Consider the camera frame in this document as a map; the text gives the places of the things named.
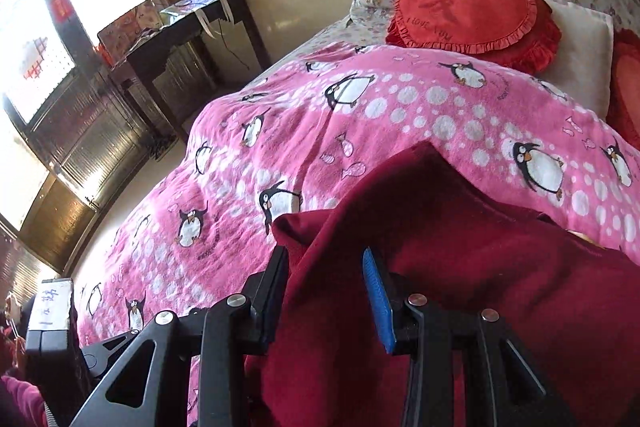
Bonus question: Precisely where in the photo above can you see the dark red fleece sweater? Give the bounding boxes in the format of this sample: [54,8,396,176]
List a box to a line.
[246,142,639,426]

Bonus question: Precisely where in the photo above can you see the patterned box on desk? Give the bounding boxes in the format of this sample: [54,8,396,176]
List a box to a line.
[98,0,163,64]

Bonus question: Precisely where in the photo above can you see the dark wooden desk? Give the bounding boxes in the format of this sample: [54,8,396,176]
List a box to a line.
[110,0,272,142]

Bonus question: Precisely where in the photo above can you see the pink penguin fleece blanket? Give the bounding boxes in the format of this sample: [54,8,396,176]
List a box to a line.
[78,43,639,345]

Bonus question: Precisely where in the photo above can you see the white square pillow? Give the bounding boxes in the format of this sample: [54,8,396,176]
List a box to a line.
[536,0,614,118]

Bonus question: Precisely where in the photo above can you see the large red heart cushion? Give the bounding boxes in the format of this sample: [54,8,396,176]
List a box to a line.
[385,0,562,74]

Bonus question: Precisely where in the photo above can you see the small red heart cushion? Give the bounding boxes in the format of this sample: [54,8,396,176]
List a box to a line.
[605,29,640,150]

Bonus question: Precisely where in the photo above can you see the papers on desk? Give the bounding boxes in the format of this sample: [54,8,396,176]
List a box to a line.
[160,0,221,20]

